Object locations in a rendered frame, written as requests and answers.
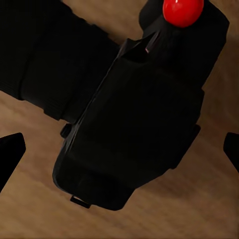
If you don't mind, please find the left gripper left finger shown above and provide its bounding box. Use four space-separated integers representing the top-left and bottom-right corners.
0 132 26 192

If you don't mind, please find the digital camera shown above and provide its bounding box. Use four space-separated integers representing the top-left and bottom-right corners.
0 0 229 211

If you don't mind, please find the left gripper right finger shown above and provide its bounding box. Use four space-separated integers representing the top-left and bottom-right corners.
223 132 239 172

